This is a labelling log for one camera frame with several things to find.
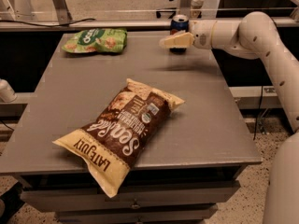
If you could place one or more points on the metal frame rail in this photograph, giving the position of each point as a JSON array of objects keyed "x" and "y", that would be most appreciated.
[{"x": 142, "y": 25}]

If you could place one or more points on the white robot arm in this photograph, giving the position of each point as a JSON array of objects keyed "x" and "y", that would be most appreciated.
[{"x": 256, "y": 37}]

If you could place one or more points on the brown yellow chip bag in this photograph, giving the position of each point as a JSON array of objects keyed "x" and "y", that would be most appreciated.
[{"x": 111, "y": 145}]

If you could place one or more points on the white bottle at left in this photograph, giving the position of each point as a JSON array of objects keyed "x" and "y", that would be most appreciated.
[{"x": 7, "y": 94}]

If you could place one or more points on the blue pepsi can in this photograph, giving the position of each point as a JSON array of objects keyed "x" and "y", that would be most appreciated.
[{"x": 179, "y": 23}]

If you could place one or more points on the green snack bag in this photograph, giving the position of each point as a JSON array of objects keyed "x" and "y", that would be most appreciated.
[{"x": 101, "y": 40}]

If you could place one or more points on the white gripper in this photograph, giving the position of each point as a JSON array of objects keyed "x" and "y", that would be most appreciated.
[{"x": 201, "y": 34}]

